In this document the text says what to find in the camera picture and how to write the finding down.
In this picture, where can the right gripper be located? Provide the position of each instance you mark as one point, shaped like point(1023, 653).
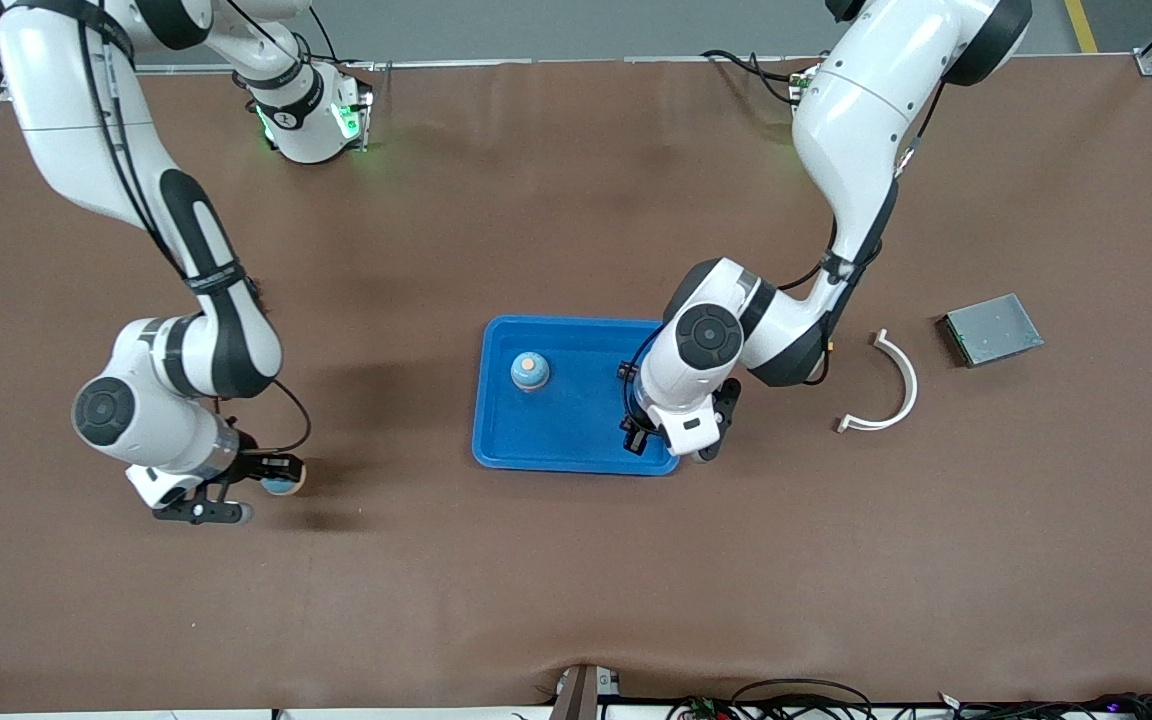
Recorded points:
point(254, 465)

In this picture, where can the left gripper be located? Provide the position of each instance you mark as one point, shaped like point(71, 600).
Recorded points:
point(633, 434)

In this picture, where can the blue service bell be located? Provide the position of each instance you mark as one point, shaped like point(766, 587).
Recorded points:
point(529, 372)
point(283, 487)

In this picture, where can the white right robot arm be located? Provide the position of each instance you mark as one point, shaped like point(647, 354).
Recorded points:
point(66, 110)

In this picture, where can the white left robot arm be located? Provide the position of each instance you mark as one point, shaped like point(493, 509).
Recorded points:
point(866, 110)

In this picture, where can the blue plastic tray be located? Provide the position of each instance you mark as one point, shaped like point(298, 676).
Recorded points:
point(576, 430)

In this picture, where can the grey metal box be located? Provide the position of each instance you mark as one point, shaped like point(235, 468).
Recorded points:
point(991, 330)

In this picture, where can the grey metal mounting bracket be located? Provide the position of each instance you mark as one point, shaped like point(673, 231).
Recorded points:
point(581, 695)

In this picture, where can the white curved plastic bracket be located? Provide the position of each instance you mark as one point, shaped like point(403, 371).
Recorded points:
point(909, 385)

